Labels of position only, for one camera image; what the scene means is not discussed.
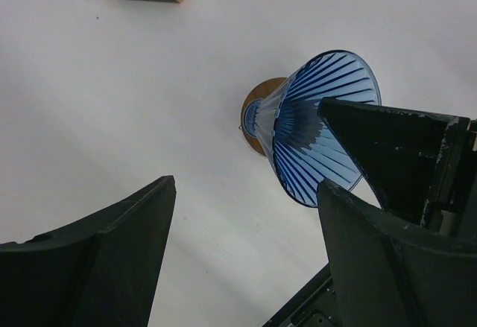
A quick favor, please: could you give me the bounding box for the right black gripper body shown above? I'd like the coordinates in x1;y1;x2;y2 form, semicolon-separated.
420;118;476;238

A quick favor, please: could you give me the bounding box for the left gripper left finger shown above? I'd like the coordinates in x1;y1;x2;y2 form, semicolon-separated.
1;176;176;326

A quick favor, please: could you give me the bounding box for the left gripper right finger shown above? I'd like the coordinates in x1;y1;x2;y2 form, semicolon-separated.
318;180;476;326

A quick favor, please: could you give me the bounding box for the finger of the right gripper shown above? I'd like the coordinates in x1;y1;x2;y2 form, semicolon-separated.
318;98;466;225

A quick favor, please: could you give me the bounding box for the blue glass dripper cone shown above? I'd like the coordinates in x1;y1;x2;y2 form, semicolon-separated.
241;50;382;208

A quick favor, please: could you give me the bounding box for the wooden dripper base ring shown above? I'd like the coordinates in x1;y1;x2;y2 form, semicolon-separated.
240;77;288;158

